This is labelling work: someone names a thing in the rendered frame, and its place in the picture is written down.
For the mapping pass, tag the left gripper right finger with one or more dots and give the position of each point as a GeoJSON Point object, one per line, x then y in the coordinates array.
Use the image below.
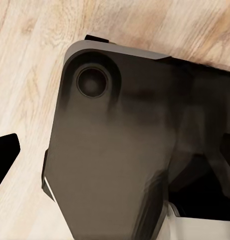
{"type": "Point", "coordinates": [224, 146]}

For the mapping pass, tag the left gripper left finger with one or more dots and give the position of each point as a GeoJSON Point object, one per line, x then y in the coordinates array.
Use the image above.
{"type": "Point", "coordinates": [10, 148]}

